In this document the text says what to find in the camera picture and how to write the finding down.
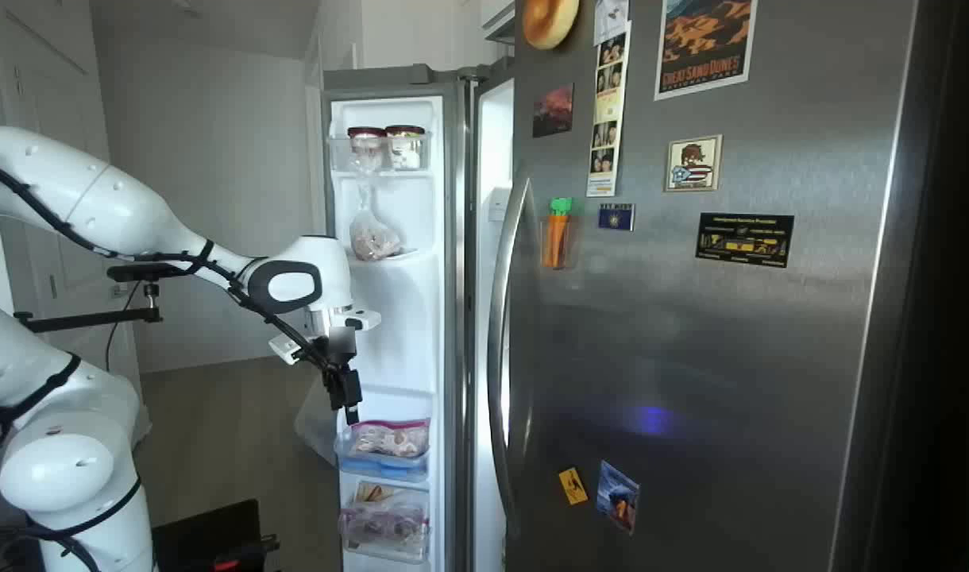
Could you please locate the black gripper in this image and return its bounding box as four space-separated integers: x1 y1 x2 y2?
321 334 362 423

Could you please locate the clear plastic food bag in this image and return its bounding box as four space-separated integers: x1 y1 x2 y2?
349 183 403 260

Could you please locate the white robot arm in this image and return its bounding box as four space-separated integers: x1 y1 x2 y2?
0 127 380 572

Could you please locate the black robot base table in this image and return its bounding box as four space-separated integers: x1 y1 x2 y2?
153 499 280 572

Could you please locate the stainless steel fridge door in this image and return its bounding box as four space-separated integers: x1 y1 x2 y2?
505 0 918 572

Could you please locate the white ice dispenser housing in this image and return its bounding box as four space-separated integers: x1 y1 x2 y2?
351 254 436 392

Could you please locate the upper frozen food bag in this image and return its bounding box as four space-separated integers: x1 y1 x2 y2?
338 420 427 469

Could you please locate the frozen food bag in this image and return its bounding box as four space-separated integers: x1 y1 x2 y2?
338 480 427 560
338 420 427 469

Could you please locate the lower frozen food bag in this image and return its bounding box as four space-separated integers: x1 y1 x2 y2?
338 480 427 560

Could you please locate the left jar on shelf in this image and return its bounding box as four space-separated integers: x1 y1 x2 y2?
346 127 383 171

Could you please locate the open white freezer door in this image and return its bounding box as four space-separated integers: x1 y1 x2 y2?
324 64 459 572

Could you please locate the orange carrot magnet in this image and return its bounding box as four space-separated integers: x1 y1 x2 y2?
542 198 576 271

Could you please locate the yellow small magnet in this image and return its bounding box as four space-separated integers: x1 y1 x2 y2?
556 468 587 505

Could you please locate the small blue magnet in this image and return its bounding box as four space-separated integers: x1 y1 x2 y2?
597 202 632 233

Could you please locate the blue photo magnet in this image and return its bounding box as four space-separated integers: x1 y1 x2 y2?
597 460 641 533

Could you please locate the dark red picture magnet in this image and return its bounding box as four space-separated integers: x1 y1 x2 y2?
534 84 576 137

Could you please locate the bagel magnet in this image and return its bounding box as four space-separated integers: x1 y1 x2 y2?
521 0 579 49

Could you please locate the small framed picture magnet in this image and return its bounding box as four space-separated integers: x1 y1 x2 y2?
666 132 722 190

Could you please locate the photo strip magnet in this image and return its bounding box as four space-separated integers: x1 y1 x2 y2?
587 27 629 198

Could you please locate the black rectangular magnet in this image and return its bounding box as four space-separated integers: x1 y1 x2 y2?
695 213 794 265

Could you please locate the orange poster magnet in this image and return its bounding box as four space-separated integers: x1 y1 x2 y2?
654 0 759 102

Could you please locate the fridge door handle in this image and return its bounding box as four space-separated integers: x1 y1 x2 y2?
485 179 530 531

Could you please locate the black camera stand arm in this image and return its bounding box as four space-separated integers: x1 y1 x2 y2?
12 258 194 336

